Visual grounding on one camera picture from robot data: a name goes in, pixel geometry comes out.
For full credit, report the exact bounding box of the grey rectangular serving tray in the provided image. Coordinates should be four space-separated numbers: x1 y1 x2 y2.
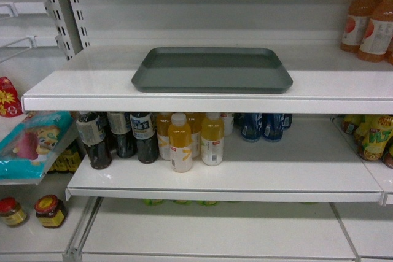
131 47 293 94

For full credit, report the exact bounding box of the dark tea bottle right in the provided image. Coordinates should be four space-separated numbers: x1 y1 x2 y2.
130 112 159 164

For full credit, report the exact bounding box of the white lower store shelf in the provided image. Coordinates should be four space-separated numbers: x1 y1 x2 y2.
65 116 383 202

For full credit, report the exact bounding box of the yellow juice bottle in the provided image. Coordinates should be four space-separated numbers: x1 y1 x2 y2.
201 112 224 166
156 112 172 160
168 112 193 173

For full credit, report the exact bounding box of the yellow green tea bottle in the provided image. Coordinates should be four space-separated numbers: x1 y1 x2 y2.
358 115 392 161

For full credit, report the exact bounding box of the red snack bag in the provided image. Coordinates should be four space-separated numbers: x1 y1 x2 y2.
1 77 23 118

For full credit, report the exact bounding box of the orange juice bottle right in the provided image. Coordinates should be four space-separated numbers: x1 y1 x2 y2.
357 0 392 63

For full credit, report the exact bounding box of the white store shelf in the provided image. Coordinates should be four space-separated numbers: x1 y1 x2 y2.
65 116 383 202
22 44 392 114

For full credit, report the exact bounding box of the sauce jar right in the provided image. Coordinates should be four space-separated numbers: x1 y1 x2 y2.
34 194 68 228

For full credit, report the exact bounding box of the white slotted shelf upright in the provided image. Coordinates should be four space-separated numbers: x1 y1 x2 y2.
46 0 90 60

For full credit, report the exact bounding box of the yellow juice bottle right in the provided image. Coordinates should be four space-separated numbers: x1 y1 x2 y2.
201 112 224 166

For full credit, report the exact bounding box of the sauce jar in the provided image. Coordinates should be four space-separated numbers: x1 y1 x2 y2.
1 197 28 227
34 194 68 228

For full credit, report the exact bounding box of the white upper store shelf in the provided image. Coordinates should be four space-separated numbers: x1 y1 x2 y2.
22 44 392 114

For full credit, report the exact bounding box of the dark tea bottle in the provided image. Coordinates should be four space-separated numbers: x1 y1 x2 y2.
76 111 112 169
107 112 137 158
130 112 159 164

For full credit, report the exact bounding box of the dark tea bottle middle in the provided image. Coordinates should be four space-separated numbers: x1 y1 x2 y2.
107 112 137 158

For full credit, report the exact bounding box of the blue drink bottle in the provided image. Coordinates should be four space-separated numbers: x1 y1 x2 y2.
241 113 262 142
261 113 284 142

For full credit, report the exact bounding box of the yellow juice bottle front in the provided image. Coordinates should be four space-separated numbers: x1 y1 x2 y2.
168 112 193 173

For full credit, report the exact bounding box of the orange juice bottle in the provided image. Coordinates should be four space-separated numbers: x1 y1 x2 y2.
340 0 382 53
357 0 392 63

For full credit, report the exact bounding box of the yellow juice bottle back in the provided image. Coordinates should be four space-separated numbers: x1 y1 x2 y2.
156 112 172 160

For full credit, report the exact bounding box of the dark tea bottle left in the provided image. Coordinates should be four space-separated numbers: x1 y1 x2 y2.
76 111 112 169

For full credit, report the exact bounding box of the sauce jar left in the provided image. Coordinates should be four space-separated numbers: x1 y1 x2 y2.
1 197 28 227

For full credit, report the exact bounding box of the blue snack bag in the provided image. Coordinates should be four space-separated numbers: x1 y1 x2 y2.
1 111 77 182

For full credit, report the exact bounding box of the blue drink bottle right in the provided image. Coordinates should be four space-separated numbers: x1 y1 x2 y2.
261 113 284 142

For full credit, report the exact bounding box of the blue drink bottle left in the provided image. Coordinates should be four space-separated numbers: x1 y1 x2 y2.
241 113 262 142

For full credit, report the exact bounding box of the orange juice bottle left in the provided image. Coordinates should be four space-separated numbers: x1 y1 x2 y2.
340 0 382 53

